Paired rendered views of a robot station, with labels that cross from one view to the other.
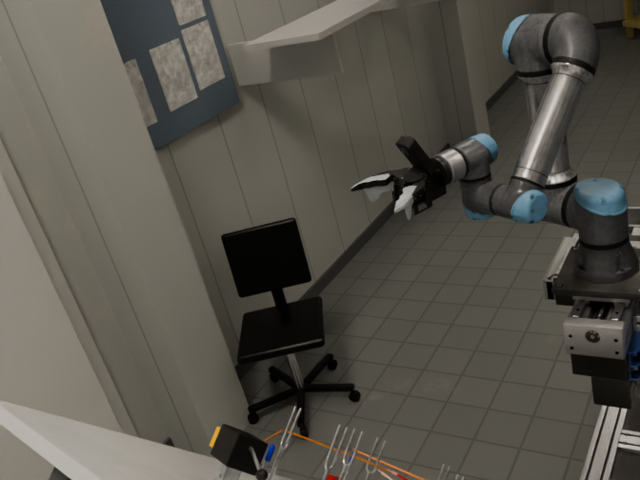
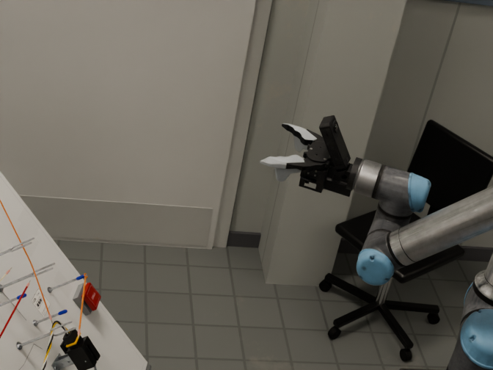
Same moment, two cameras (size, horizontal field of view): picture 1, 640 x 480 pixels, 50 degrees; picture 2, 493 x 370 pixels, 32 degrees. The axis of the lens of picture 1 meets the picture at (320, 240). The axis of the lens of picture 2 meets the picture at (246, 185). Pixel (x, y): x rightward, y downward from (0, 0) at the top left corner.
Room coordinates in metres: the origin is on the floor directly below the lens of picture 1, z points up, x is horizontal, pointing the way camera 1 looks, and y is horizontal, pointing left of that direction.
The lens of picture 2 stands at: (0.11, -1.15, 2.47)
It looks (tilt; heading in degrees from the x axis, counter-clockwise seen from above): 32 degrees down; 41
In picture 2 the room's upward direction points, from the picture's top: 11 degrees clockwise
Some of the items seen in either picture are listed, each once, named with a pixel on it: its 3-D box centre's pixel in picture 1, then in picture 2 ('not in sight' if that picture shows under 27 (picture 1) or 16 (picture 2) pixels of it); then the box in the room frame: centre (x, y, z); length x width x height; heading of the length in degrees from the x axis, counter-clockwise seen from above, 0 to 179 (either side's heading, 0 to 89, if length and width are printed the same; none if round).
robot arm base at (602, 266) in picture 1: (605, 250); not in sight; (1.50, -0.69, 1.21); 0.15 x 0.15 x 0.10
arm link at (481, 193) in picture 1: (483, 195); (387, 230); (1.49, -0.40, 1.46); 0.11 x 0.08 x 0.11; 27
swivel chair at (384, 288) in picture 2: (284, 326); (403, 240); (2.87, 0.28, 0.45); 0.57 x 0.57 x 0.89
